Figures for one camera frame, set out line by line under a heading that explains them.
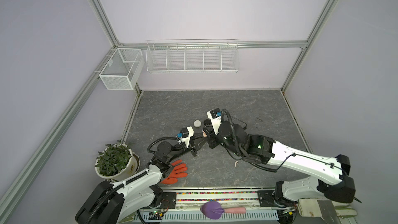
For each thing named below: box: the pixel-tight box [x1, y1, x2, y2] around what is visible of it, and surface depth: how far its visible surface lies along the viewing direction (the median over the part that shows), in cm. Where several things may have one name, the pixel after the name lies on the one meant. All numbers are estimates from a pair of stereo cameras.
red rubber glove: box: [160, 159, 189, 185], surface depth 84 cm
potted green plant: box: [94, 140, 140, 181], surface depth 71 cm
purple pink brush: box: [200, 201, 247, 220], surface depth 72 cm
